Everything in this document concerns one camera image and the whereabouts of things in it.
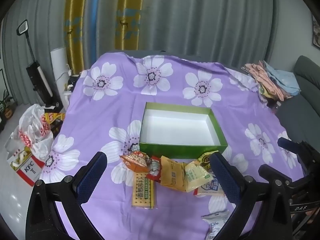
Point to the white blue snack packet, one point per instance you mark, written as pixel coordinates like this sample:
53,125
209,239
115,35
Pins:
212,187

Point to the yellow brown patterned bag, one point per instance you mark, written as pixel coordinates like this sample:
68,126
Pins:
53,122

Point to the gold blue patterned curtain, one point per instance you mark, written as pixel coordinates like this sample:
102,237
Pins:
75,17

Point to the red white paper bag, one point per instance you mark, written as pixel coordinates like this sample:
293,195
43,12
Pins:
27,172

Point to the green potted plant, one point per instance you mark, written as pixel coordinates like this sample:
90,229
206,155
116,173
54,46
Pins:
6,102

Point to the orange brown triangular snack packet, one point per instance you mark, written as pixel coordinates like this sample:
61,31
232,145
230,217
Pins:
135,162

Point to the white air purifier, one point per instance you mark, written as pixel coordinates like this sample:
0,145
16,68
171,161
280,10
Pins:
58,65

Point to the purple floral tablecloth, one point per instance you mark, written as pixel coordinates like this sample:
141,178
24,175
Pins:
125,100

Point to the black upright vacuum cleaner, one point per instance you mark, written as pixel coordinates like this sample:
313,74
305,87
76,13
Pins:
37,77

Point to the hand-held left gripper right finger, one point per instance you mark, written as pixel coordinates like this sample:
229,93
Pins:
225,177

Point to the red panda snack packet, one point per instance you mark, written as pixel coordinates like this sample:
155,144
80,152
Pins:
153,172

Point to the white red plastic bag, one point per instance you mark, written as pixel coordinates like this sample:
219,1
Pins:
32,127

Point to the grey sofa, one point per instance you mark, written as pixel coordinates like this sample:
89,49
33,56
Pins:
300,110

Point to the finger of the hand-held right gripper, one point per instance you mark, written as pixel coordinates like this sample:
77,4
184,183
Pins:
268,171
288,143

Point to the small black object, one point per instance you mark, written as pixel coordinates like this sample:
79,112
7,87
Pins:
73,80

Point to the plain white snack packet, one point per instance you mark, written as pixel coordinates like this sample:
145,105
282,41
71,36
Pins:
216,223

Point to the yellow patterned cloth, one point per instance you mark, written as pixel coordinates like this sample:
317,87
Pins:
265,91

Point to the yellow green cracker packet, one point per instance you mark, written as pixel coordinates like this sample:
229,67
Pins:
143,192

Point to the orange yellow snack packet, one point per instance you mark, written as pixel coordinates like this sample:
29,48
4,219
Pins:
172,175

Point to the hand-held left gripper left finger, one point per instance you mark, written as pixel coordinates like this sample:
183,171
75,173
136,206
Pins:
92,177

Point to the green cardboard box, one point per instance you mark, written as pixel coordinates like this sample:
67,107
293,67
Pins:
175,152

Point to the framed wall picture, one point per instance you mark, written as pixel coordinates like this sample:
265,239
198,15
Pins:
316,32

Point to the black gold snack packet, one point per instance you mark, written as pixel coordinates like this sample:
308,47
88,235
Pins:
206,161

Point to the light blue cloth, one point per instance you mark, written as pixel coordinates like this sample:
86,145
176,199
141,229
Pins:
285,80

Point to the pile of folded clothes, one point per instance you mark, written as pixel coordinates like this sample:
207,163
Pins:
260,76

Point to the grey curtain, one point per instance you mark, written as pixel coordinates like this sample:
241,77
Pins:
200,17

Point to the pale yellow snack packet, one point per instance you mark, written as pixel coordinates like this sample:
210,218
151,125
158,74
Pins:
197,175

